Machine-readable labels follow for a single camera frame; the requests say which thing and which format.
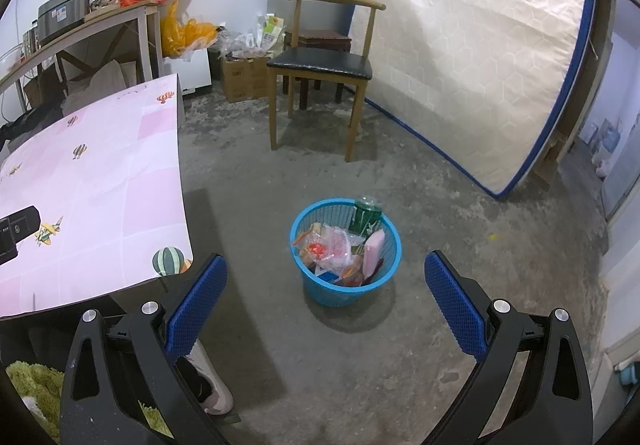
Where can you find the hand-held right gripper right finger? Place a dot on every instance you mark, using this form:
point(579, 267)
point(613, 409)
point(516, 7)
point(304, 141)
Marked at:
point(455, 305)

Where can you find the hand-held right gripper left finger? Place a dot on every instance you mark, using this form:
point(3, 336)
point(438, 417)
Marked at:
point(197, 310)

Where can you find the pink sponge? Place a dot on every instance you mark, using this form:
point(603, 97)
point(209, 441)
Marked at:
point(374, 250)

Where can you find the blue plastic basket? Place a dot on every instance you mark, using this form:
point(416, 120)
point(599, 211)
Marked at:
point(340, 295)

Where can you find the green plastic bottle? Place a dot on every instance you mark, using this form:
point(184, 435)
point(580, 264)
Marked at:
point(365, 220)

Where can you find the clear bag with red print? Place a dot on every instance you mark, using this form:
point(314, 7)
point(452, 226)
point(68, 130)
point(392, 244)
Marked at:
point(325, 247)

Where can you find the pink shoe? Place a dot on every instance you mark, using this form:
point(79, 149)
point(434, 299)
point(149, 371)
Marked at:
point(215, 395)

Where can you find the black cloth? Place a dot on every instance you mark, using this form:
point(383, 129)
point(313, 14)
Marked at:
point(35, 120)

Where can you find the green fluffy clothing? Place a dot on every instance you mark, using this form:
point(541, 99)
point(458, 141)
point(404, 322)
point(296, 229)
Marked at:
point(30, 380)

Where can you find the white sack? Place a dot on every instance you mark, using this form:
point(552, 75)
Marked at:
point(100, 80)

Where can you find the wooden board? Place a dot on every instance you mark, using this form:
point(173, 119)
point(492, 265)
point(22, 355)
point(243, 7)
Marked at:
point(575, 125)

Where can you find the grey rice cooker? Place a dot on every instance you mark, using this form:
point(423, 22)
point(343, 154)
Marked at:
point(62, 12)

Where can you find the brown cardboard box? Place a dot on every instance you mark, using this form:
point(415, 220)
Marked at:
point(242, 77)

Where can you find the white-framed wooden desk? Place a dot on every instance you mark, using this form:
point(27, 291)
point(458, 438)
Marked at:
point(115, 14)

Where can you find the white storage box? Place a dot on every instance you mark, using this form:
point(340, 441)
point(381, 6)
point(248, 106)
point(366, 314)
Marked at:
point(195, 70)

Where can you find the beige mattress with blue edge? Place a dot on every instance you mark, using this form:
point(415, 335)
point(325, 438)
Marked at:
point(475, 50)

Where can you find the yellow plastic bag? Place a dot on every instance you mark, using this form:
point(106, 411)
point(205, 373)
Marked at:
point(187, 37)

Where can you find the pile of clear plastic bags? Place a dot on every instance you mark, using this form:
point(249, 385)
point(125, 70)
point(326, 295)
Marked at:
point(240, 42)

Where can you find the wooden chair with black seat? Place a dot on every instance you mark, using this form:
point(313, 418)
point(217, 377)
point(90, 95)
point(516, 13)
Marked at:
point(320, 62)

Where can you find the green and white carton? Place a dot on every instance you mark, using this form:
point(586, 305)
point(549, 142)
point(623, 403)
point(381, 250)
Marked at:
point(270, 31)

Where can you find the dark wooden stool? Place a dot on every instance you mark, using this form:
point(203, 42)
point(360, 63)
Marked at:
point(320, 37)

